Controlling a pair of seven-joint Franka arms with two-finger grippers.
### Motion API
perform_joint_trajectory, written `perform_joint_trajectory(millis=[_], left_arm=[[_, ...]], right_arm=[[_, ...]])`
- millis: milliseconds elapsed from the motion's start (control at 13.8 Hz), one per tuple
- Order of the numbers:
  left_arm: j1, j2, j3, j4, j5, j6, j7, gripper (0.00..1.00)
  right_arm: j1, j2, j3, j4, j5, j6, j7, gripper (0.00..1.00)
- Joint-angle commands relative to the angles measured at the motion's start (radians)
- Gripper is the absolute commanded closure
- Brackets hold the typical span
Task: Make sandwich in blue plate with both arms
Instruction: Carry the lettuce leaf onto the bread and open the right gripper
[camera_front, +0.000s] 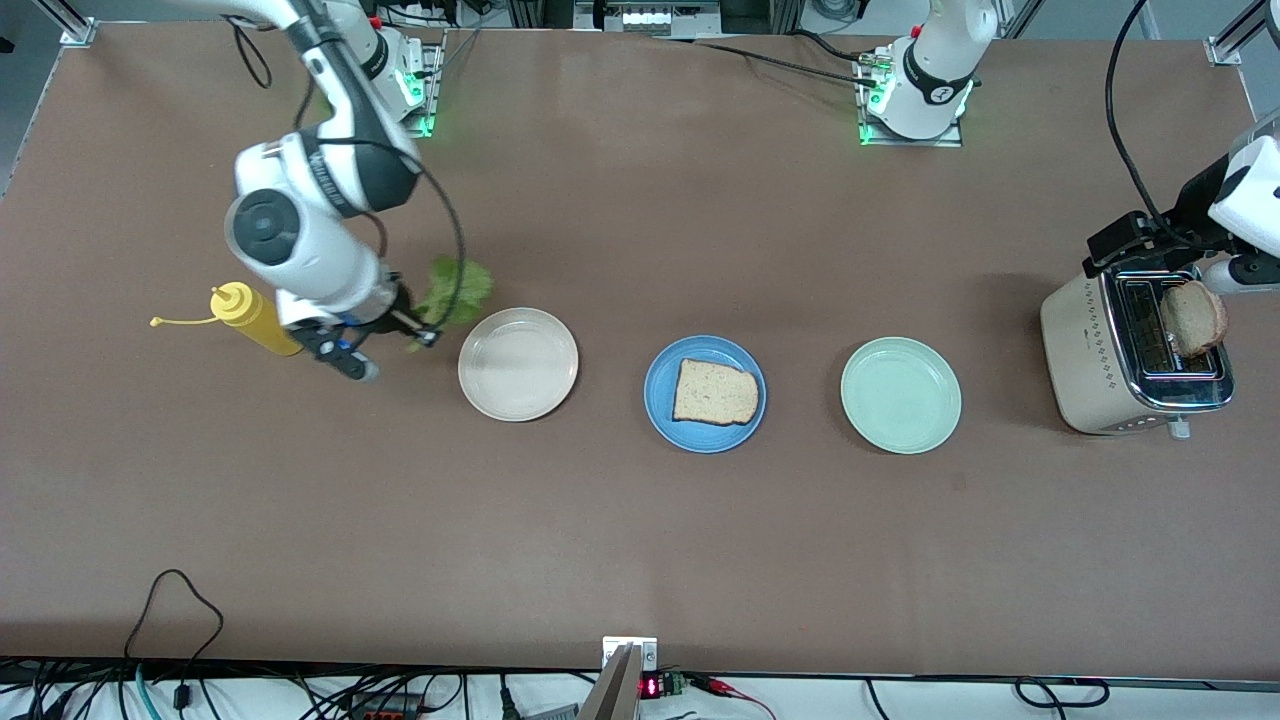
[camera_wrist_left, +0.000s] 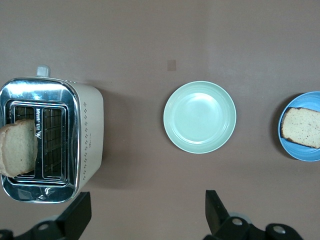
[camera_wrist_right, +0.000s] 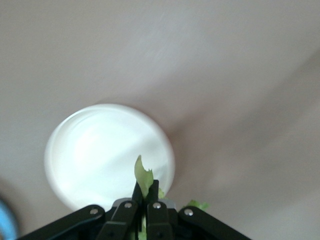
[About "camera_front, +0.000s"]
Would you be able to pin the beige chrome toaster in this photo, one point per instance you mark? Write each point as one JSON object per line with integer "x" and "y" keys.
{"x": 1085, "y": 350}

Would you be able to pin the blue round plate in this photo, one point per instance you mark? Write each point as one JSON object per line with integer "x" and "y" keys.
{"x": 705, "y": 440}

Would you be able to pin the small black adapter plug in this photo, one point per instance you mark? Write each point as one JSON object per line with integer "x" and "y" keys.
{"x": 182, "y": 695}

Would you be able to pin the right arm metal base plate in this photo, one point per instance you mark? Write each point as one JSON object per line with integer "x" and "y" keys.
{"x": 345, "y": 130}

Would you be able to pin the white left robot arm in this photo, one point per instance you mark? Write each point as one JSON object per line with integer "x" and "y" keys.
{"x": 935, "y": 70}

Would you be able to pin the light green round plate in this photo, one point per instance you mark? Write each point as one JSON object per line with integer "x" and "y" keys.
{"x": 900, "y": 395}

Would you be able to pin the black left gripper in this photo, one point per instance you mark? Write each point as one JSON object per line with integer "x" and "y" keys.
{"x": 1197, "y": 201}

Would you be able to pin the red digit display board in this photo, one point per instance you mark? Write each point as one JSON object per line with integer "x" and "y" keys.
{"x": 655, "y": 686}

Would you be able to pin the brown bread slice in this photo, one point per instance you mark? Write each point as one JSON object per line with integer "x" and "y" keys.
{"x": 1195, "y": 320}
{"x": 715, "y": 392}

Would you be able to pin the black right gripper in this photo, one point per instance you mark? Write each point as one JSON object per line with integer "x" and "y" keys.
{"x": 397, "y": 302}

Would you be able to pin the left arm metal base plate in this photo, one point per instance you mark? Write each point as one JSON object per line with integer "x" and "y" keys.
{"x": 945, "y": 142}

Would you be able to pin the orange connector block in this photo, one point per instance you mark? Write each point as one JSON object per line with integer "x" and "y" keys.
{"x": 390, "y": 713}

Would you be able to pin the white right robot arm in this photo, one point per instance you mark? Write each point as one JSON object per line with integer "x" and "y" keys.
{"x": 300, "y": 240}

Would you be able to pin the yellow mustard squeeze bottle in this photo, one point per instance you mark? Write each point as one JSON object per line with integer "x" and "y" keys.
{"x": 255, "y": 320}

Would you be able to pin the beige round plate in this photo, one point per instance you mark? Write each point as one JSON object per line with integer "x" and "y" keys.
{"x": 518, "y": 365}

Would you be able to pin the green lettuce leaf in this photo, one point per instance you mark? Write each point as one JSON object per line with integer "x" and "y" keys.
{"x": 465, "y": 290}

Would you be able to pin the grey aluminium camera post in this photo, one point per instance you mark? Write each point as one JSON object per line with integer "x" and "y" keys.
{"x": 610, "y": 695}

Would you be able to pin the grey lit control box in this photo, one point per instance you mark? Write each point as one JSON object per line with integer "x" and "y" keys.
{"x": 645, "y": 18}

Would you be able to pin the aluminium frame corner bracket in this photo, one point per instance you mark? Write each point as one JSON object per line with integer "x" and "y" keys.
{"x": 1222, "y": 50}
{"x": 78, "y": 35}

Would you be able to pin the white metal bracket plate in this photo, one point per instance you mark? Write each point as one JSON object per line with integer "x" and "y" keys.
{"x": 645, "y": 650}

